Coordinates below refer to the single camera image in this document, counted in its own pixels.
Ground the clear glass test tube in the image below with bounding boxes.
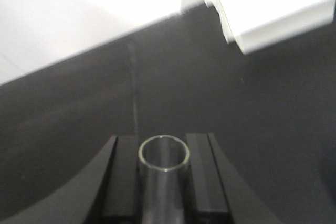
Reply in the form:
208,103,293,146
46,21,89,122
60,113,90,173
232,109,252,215
138,135,190,223

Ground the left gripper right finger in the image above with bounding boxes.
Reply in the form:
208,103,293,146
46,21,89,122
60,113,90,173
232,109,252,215
186,133,278,223

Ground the left white storage bin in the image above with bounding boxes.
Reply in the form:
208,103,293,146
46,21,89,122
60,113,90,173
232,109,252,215
181,0,335,54

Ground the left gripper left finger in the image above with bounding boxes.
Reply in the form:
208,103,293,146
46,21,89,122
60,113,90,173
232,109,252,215
2,135,139,223

